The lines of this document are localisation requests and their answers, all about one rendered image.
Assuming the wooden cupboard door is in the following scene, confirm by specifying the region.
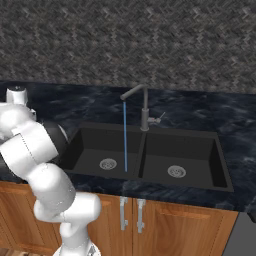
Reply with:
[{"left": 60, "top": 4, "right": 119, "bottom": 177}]
[
  {"left": 0, "top": 181, "right": 134, "bottom": 256},
  {"left": 132, "top": 197, "right": 240, "bottom": 256}
]

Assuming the black double sink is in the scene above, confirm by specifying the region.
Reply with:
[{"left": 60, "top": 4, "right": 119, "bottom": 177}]
[{"left": 58, "top": 121, "right": 235, "bottom": 193}]

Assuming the grey metal faucet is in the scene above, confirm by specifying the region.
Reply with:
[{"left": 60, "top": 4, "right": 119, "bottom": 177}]
[{"left": 119, "top": 83, "right": 167, "bottom": 132}]

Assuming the white jug with grey lid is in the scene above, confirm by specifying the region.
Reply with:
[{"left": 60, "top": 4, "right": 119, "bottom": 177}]
[{"left": 6, "top": 85, "right": 29, "bottom": 106}]

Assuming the silver cupboard handle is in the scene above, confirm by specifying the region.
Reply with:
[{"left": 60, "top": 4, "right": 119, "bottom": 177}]
[
  {"left": 119, "top": 196, "right": 130, "bottom": 232},
  {"left": 136, "top": 198, "right": 147, "bottom": 235}
]

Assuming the blue water stream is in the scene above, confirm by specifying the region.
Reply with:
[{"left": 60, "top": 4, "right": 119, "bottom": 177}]
[{"left": 122, "top": 101, "right": 129, "bottom": 174}]

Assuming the round metal sink drain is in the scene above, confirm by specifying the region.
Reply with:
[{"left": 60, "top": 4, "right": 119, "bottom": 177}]
[
  {"left": 166, "top": 164, "right": 187, "bottom": 179},
  {"left": 98, "top": 157, "right": 118, "bottom": 171}
]

